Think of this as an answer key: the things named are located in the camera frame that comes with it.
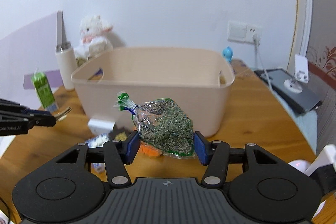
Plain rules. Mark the dark grey laptop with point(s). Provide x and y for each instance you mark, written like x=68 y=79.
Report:
x=300 y=103

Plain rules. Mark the white phone stand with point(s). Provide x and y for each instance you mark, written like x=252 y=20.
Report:
x=301 y=75

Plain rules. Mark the white rectangular box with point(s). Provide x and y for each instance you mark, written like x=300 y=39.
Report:
x=98 y=127

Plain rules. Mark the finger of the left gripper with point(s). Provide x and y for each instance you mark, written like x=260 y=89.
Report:
x=36 y=118
x=11 y=107

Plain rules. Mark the white wall switch socket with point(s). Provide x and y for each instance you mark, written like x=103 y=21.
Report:
x=240 y=32

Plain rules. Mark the white device with red light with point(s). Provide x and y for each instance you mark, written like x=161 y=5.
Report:
x=309 y=199

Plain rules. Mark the white thermos bottle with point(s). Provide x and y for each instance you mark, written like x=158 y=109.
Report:
x=66 y=60

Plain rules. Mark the green drink carton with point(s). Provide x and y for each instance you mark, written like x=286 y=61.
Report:
x=44 y=92

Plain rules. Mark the beige plastic storage basket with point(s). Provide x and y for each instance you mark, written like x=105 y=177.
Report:
x=198 y=80

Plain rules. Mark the orange cloth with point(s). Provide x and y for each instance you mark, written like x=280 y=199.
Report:
x=148 y=151

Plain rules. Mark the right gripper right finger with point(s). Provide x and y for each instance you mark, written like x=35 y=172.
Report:
x=214 y=155

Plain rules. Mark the white plush lamb toy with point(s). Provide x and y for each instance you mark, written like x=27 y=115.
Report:
x=93 y=37

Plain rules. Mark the clear bag green dried herbs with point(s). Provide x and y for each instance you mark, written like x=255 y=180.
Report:
x=161 y=124

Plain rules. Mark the blue white tissue pack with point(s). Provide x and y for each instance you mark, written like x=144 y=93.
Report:
x=95 y=142

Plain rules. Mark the black cube gold character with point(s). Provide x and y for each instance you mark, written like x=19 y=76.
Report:
x=122 y=136

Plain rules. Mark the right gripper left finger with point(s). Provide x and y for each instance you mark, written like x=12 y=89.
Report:
x=117 y=154

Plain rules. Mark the blue bird figurine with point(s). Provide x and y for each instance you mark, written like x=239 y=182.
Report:
x=227 y=54

